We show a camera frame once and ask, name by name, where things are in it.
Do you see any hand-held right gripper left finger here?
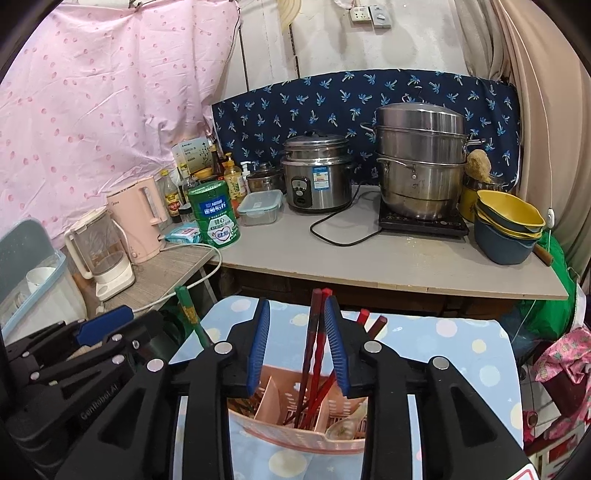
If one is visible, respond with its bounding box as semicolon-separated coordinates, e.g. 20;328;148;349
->
54;298;271;480

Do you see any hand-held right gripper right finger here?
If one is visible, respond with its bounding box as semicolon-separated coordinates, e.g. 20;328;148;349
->
324;295;530;480

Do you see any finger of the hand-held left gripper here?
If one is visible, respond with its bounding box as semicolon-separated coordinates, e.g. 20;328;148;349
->
4;305;136;366
28;310;163;387

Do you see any green chopstick with gold band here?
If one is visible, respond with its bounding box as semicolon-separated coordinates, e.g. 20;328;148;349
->
174;285;215;348

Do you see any pink plastic utensil basket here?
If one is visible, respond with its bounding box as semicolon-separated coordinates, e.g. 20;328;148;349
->
227;367;370;459

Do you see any white glass kettle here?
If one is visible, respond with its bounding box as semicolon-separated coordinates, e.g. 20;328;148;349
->
64;208;136;304

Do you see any white bowl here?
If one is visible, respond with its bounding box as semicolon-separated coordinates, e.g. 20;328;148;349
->
25;266;59;297

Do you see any white dish box blue lid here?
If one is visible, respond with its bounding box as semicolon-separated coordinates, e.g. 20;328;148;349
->
0;218;89;343

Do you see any pale soup spoon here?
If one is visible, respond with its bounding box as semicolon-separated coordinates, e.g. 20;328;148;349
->
324;415;369;440

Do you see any pink electric kettle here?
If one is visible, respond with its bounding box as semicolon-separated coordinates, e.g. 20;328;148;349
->
106;174;168;265

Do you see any blue wet wipes pack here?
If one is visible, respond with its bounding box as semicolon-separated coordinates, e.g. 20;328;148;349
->
163;226;202;246

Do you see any blue dotted tablecloth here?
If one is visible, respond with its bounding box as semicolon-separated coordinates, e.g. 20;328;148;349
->
170;295;525;480

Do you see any green tin can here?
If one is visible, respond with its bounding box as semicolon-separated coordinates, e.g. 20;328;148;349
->
187;180;242;250

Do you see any clear food container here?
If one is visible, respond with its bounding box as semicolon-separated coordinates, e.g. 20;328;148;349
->
237;189;284;227

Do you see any black induction cooker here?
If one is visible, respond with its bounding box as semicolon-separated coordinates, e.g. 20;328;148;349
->
378;202;472;239

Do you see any small lidded steel pot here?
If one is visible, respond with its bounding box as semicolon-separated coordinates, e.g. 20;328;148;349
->
246;163;285;195

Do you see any yellow oil bottle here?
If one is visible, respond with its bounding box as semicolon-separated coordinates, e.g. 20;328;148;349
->
223;152;248;202

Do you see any steel rice cooker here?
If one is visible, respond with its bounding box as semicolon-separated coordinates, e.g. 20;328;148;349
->
281;130;355;214

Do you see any white green carton box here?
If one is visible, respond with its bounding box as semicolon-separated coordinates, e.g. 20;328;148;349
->
172;137;213;179

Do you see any yellow container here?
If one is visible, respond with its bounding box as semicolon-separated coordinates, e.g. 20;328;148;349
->
459;174;505;223

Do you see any stacked steel steamer pot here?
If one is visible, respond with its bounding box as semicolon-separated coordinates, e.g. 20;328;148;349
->
360;102;486;221

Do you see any stack of yellow blue bowls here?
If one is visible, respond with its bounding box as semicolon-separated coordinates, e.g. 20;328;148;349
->
473;189;547;265

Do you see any pink dotted curtain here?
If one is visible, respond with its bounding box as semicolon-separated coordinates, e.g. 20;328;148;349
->
0;0;242;252

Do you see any green plastic bag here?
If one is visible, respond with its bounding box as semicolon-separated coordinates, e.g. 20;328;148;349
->
516;230;579;343

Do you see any brown loofah sponge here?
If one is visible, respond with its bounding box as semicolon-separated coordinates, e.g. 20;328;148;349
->
464;148;493;184

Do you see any pink floral cloth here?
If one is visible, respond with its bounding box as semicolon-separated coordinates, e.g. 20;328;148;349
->
534;327;591;394

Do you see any navy printed cloth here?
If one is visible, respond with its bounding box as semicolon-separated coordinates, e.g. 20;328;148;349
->
211;69;523;195

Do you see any beige curtain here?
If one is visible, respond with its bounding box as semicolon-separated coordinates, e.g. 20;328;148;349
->
488;0;591;278

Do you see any white power cable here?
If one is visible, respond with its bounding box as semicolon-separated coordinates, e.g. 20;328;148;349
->
98;242;223;315

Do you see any black power cable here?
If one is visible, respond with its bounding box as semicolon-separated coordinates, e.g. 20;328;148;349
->
309;184;385;245

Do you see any white cord with switch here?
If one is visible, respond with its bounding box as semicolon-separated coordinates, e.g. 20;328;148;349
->
503;0;556;230

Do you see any white wall dial switch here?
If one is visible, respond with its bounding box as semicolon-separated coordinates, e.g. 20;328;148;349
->
369;4;393;29

